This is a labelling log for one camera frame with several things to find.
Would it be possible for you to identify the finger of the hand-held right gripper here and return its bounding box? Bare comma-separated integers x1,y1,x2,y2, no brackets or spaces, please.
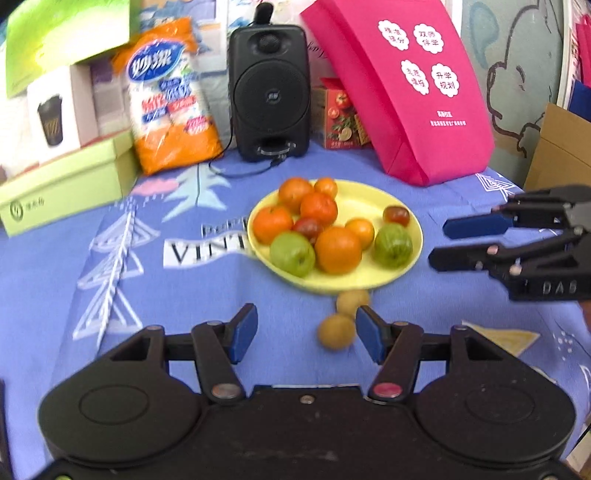
429,226,585,273
442,185,591,240

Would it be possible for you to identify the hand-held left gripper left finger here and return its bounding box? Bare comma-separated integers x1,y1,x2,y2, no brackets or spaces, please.
97,303,259,406

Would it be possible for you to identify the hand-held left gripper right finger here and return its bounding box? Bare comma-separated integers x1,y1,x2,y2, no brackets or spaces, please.
355,305,532,403

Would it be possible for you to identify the brown kiwi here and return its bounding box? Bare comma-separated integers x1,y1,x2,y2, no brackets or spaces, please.
336,289,371,317
317,314,357,350

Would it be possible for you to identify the yellow plate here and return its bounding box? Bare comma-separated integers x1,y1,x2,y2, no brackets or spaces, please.
247,179,424,296

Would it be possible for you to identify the green apple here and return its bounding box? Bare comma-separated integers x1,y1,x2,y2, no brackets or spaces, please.
373,223,414,269
270,232,317,278

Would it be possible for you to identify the large orange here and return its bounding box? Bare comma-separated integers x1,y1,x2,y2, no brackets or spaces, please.
315,226,363,275

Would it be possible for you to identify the pale orange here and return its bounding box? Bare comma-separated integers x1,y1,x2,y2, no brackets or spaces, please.
345,218,376,251

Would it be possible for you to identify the dark red tomato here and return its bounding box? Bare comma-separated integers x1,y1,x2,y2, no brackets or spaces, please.
292,217,326,243

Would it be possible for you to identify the small orange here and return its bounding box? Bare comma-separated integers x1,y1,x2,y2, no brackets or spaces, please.
314,177,339,200

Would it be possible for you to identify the blue patterned tablecloth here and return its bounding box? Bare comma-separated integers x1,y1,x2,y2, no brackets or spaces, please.
0,138,591,467

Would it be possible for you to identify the cardboard carton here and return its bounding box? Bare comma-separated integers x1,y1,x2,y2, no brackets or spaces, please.
524,102,591,192

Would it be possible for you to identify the pink tote bag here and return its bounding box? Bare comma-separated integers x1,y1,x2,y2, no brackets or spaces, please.
300,0,496,186

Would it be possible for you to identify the red printed box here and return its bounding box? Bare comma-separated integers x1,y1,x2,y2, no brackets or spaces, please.
310,78,372,151

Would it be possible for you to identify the orange white plastic package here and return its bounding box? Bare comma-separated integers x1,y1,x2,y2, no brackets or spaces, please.
112,17,223,176

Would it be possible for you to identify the black speaker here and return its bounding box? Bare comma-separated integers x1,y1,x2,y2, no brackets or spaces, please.
228,24,311,162

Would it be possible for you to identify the pale green flat box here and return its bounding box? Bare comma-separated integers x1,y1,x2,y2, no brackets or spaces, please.
0,129,141,238

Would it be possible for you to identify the white cup box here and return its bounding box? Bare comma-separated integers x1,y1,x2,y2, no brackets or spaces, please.
25,65,100,160

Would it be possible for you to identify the bright green gift box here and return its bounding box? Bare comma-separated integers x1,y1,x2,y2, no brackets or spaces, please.
4,0,143,99

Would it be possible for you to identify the black speaker cable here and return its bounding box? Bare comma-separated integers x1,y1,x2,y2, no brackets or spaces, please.
209,134,286,177

